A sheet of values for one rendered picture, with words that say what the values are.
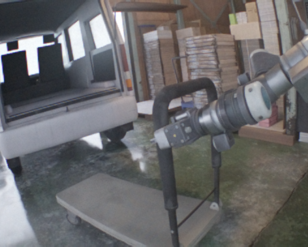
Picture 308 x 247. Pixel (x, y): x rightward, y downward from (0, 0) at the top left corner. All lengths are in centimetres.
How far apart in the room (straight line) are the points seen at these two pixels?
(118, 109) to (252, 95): 192
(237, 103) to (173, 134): 16
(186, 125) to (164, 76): 397
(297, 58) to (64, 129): 188
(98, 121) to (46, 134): 53
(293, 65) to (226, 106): 19
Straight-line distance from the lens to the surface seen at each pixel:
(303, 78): 48
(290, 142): 229
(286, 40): 226
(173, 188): 69
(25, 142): 206
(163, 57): 447
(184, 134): 52
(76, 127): 212
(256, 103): 47
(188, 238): 93
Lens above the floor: 83
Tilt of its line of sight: 14 degrees down
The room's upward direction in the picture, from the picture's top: 8 degrees counter-clockwise
